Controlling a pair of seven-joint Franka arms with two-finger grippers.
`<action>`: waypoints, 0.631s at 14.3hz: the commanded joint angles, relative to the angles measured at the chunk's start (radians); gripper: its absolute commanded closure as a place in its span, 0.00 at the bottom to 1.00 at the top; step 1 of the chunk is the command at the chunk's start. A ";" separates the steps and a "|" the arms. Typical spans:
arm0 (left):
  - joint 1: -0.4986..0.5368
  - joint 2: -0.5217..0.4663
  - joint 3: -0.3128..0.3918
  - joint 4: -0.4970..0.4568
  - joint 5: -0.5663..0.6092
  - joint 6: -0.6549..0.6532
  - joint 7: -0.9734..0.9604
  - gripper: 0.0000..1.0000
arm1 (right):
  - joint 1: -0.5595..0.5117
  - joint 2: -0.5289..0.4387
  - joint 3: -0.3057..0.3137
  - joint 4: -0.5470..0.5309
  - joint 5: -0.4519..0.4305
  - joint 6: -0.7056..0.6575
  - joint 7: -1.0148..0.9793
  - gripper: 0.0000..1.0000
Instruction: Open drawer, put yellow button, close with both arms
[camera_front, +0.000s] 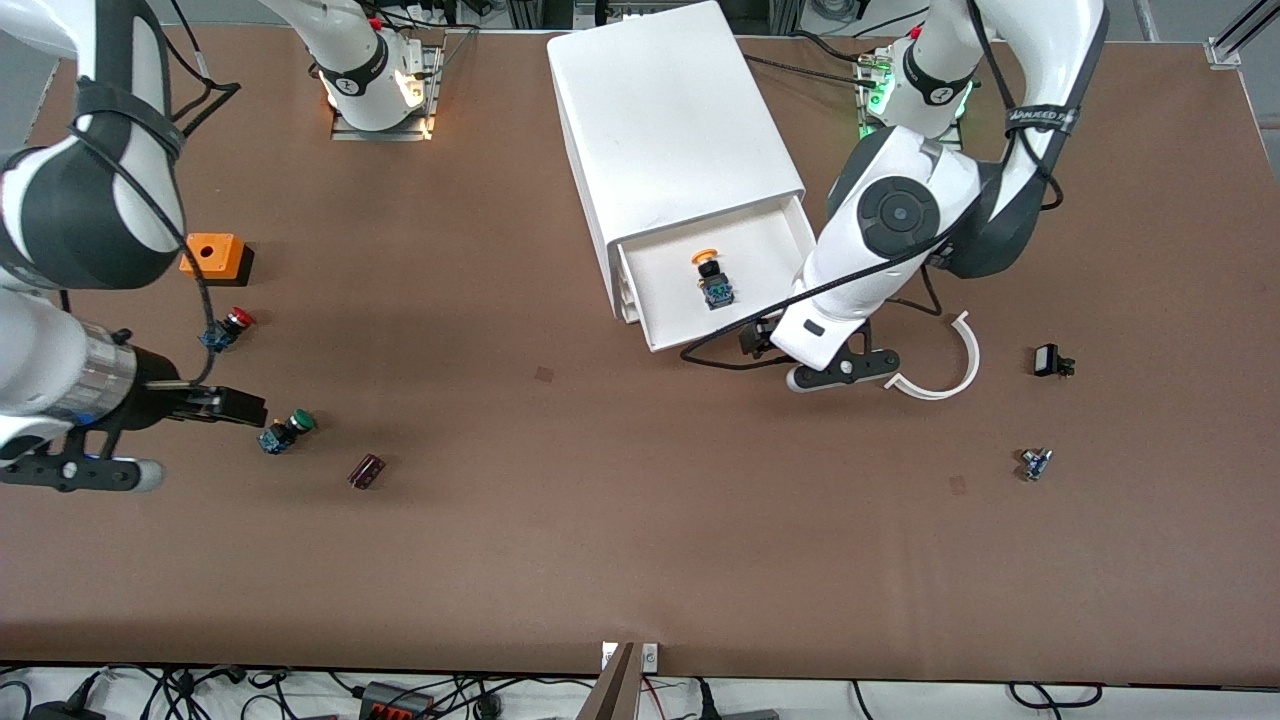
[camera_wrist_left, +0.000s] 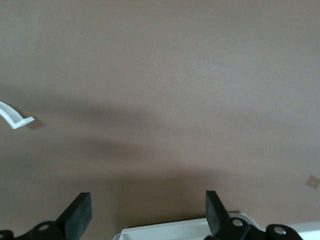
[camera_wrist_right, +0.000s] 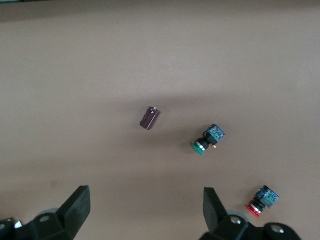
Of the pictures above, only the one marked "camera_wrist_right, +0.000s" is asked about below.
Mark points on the dark maroon capacitor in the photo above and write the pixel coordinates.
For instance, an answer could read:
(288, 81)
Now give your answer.
(150, 118)

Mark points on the red push button switch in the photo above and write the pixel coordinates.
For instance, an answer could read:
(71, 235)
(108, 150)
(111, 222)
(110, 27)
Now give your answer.
(263, 201)

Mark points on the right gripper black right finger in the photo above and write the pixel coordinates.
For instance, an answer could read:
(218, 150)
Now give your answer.
(217, 222)

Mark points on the green push button switch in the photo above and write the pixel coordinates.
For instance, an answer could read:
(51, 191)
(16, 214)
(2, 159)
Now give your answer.
(208, 138)

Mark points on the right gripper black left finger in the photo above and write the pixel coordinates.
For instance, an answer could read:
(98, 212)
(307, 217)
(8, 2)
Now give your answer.
(67, 215)

